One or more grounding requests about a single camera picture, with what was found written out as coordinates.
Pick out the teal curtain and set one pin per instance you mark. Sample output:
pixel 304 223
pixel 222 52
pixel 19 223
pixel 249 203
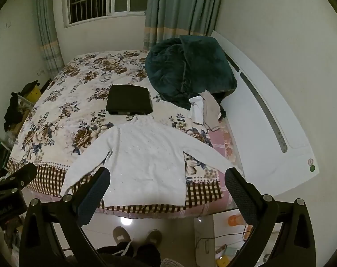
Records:
pixel 49 43
pixel 167 19

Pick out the yellow box with black cloth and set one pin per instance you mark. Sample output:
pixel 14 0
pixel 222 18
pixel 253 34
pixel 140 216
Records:
pixel 31 92

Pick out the folded black garment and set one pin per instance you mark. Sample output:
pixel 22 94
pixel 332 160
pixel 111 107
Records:
pixel 128 100

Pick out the right grey slipper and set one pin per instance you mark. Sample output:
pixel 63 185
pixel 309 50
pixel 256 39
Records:
pixel 155 237

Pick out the grey slipper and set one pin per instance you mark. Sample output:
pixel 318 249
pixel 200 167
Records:
pixel 155 237
pixel 121 237

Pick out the dark green plush blanket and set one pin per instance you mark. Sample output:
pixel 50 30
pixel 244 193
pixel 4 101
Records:
pixel 182 68

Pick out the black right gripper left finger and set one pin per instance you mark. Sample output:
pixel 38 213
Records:
pixel 79 208

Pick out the left grey slipper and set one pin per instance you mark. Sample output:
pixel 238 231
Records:
pixel 121 237

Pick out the left teal curtain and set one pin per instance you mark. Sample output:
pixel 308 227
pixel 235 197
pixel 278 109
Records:
pixel 49 43

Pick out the white knit sweater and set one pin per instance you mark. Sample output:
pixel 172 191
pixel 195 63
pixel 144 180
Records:
pixel 146 163

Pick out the white and grey small clothes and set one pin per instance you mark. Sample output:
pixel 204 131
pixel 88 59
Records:
pixel 205 111

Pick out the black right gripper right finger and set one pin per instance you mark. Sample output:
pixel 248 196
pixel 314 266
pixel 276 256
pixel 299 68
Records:
pixel 254 207

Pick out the right teal curtain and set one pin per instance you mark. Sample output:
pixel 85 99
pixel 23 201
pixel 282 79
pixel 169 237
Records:
pixel 167 19

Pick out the floral bed sheet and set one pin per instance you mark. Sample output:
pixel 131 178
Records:
pixel 71 114

